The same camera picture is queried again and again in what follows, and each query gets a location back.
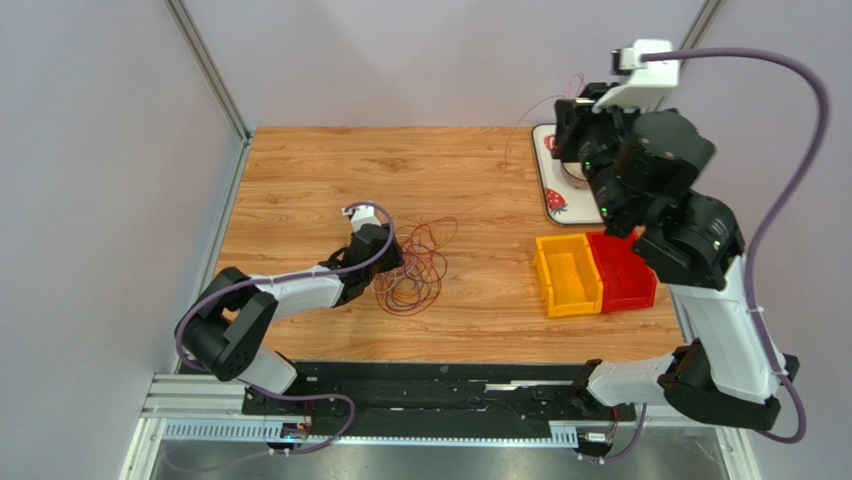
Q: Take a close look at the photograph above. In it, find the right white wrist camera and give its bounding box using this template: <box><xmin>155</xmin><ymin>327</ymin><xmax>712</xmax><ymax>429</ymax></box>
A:
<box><xmin>592</xmin><ymin>39</ymin><xmax>680</xmax><ymax>113</ymax></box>

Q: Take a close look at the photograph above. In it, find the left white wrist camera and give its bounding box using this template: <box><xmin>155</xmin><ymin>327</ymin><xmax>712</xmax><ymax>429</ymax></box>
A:
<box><xmin>342</xmin><ymin>204</ymin><xmax>382</xmax><ymax>233</ymax></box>

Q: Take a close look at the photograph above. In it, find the beige ceramic bowl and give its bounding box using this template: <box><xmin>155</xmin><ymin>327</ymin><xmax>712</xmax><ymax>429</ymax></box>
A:
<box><xmin>561</xmin><ymin>162</ymin><xmax>589</xmax><ymax>190</ymax></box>

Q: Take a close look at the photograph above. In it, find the red plastic bin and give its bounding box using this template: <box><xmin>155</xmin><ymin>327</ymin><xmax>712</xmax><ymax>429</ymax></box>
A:
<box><xmin>586</xmin><ymin>231</ymin><xmax>657</xmax><ymax>314</ymax></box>

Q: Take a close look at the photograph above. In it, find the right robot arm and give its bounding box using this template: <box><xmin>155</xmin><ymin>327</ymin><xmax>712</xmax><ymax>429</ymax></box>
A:
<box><xmin>551</xmin><ymin>83</ymin><xmax>800</xmax><ymax>432</ymax></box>

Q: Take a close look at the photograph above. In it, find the strawberry pattern tray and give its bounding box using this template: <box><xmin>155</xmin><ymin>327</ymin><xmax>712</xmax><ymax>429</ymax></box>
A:
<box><xmin>531</xmin><ymin>124</ymin><xmax>602</xmax><ymax>226</ymax></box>

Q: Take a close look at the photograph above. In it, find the yellow plastic bin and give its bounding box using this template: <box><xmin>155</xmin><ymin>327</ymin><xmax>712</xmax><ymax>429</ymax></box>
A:
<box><xmin>532</xmin><ymin>233</ymin><xmax>603</xmax><ymax>319</ymax></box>

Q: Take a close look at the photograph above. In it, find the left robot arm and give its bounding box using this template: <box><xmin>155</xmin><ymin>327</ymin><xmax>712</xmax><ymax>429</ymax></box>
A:
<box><xmin>175</xmin><ymin>223</ymin><xmax>403</xmax><ymax>394</ymax></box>

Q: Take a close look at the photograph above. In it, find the coloured wire bundle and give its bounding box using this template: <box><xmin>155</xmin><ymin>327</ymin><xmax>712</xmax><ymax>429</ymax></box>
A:
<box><xmin>372</xmin><ymin>216</ymin><xmax>461</xmax><ymax>317</ymax></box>

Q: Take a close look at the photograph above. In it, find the thin red wire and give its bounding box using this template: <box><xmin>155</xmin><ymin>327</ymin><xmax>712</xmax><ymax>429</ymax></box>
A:
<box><xmin>503</xmin><ymin>71</ymin><xmax>587</xmax><ymax>168</ymax></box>

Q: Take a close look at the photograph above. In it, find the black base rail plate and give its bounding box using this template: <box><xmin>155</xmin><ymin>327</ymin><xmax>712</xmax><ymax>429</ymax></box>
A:
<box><xmin>242</xmin><ymin>361</ymin><xmax>638</xmax><ymax>439</ymax></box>

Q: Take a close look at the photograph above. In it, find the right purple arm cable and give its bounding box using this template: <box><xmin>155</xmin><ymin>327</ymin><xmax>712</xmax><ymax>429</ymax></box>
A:
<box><xmin>578</xmin><ymin>46</ymin><xmax>831</xmax><ymax>464</ymax></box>

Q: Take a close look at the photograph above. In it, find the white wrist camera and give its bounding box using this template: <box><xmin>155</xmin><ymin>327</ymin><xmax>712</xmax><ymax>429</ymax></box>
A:
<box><xmin>592</xmin><ymin>39</ymin><xmax>680</xmax><ymax>113</ymax></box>
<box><xmin>342</xmin><ymin>204</ymin><xmax>382</xmax><ymax>233</ymax></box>

